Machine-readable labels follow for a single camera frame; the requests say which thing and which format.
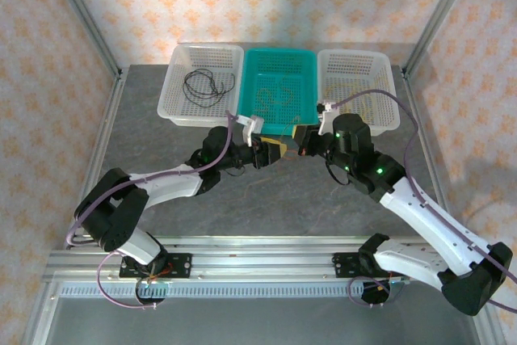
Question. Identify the aluminium frame post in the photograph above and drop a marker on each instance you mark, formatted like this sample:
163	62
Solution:
81	9
444	1

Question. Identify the aluminium table side rail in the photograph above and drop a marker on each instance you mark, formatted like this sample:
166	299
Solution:
101	139
430	147

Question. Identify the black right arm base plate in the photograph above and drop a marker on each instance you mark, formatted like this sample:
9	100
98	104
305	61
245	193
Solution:
343	264

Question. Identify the small green circuit board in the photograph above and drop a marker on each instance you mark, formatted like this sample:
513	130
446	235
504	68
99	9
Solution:
398	288
155	289

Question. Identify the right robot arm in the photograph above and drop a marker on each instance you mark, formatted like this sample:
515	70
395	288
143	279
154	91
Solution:
428	224

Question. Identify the teal plastic basket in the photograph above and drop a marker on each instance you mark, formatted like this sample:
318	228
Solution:
278	66

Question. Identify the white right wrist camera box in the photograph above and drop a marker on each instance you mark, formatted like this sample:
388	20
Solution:
327	119

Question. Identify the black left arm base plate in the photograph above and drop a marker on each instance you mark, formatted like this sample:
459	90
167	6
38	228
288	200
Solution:
182	266

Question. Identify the aluminium mounting rail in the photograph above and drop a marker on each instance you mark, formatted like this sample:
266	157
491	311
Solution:
262	258

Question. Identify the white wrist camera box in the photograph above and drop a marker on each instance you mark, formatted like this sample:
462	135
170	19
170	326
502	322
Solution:
327	119
250	129

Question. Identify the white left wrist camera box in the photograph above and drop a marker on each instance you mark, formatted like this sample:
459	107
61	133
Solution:
250	129

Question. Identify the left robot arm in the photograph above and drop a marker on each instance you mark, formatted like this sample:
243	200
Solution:
161	189

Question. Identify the white plastic basket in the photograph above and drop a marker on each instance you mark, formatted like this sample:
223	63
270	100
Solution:
202	114
359	70

